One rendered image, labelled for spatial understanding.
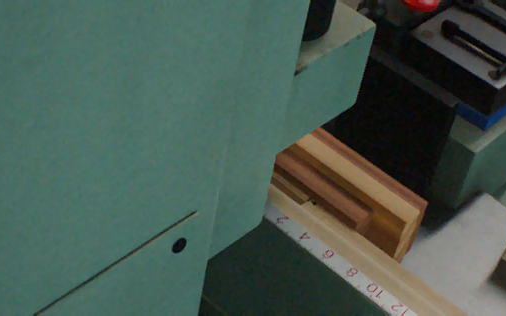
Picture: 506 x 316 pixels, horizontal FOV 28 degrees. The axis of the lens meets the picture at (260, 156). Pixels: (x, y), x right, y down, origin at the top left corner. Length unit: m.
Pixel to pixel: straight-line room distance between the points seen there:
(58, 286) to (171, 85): 0.09
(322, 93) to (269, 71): 0.15
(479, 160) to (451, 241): 0.06
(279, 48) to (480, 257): 0.32
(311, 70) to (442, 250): 0.21
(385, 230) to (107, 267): 0.34
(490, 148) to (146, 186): 0.43
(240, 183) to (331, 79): 0.13
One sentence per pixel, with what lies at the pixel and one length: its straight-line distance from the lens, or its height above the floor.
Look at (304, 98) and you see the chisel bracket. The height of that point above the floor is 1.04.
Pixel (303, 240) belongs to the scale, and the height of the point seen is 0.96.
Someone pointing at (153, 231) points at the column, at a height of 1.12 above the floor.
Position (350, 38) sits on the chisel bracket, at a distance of 0.65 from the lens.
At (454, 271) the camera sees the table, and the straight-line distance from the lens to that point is 0.76.
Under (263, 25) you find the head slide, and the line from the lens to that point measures 0.49.
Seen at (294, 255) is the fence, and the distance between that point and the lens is 0.68.
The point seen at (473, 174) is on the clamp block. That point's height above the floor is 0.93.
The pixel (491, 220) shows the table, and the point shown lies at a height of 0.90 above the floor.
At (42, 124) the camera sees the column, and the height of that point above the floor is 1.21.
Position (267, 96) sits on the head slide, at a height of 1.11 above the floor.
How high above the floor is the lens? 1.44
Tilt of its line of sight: 42 degrees down
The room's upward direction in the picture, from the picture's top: 12 degrees clockwise
